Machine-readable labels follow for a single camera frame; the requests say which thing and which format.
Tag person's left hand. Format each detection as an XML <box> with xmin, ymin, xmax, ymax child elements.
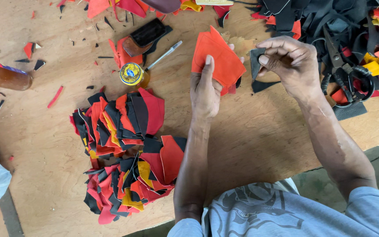
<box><xmin>189</xmin><ymin>44</ymin><xmax>245</xmax><ymax>120</ymax></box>

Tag person's right hand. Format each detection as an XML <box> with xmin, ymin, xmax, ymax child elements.
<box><xmin>256</xmin><ymin>36</ymin><xmax>323</xmax><ymax>99</ymax></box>

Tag orange leather piece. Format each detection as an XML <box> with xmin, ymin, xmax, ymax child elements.
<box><xmin>191</xmin><ymin>26</ymin><xmax>247</xmax><ymax>97</ymax></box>

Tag small black leather piece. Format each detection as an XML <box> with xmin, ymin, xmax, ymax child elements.
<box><xmin>249</xmin><ymin>48</ymin><xmax>267</xmax><ymax>81</ymax></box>

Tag black leather scrap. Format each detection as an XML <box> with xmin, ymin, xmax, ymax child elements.
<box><xmin>251</xmin><ymin>80</ymin><xmax>281</xmax><ymax>93</ymax></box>

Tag heap of black leather offcuts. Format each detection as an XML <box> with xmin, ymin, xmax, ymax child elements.
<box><xmin>251</xmin><ymin>0</ymin><xmax>379</xmax><ymax>111</ymax></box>

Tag silver pen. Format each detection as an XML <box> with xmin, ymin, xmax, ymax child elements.
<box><xmin>144</xmin><ymin>40</ymin><xmax>183</xmax><ymax>72</ymax></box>

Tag grey textured leather piece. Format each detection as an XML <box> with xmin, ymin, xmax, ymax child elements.
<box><xmin>332</xmin><ymin>101</ymin><xmax>368</xmax><ymax>121</ymax></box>

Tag glue bottle with yellow cap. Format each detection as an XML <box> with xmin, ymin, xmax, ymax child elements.
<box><xmin>119</xmin><ymin>62</ymin><xmax>151</xmax><ymax>90</ymax></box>

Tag yellow leather piece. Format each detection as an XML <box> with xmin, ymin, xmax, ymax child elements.
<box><xmin>362</xmin><ymin>61</ymin><xmax>379</xmax><ymax>77</ymax></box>

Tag black and brown brush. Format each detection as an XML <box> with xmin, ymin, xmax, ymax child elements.
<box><xmin>122</xmin><ymin>18</ymin><xmax>173</xmax><ymax>57</ymax></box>

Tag red leather piece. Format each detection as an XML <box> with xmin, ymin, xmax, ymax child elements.
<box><xmin>108</xmin><ymin>37</ymin><xmax>144</xmax><ymax>70</ymax></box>

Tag pile of red black leather cutouts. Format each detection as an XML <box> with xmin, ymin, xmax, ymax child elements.
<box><xmin>69</xmin><ymin>87</ymin><xmax>188</xmax><ymax>225</ymax></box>

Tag heap of red yellow leather offcuts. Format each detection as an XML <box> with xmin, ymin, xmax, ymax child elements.
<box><xmin>56</xmin><ymin>0</ymin><xmax>234</xmax><ymax>21</ymax></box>

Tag grey printed shirt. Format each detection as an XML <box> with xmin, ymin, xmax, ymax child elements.
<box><xmin>168</xmin><ymin>178</ymin><xmax>379</xmax><ymax>237</ymax></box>

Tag red leather strip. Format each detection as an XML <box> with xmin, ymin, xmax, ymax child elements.
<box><xmin>47</xmin><ymin>86</ymin><xmax>64</xmax><ymax>109</ymax></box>

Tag small red triangular scrap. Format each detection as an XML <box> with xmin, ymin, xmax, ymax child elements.
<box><xmin>24</xmin><ymin>42</ymin><xmax>42</xmax><ymax>60</ymax></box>

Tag brown glass bottle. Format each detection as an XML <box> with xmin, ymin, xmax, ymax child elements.
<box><xmin>0</xmin><ymin>59</ymin><xmax>33</xmax><ymax>92</ymax></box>

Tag black handled scissors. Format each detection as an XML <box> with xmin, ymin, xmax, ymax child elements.
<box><xmin>311</xmin><ymin>26</ymin><xmax>376</xmax><ymax>108</ymax></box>

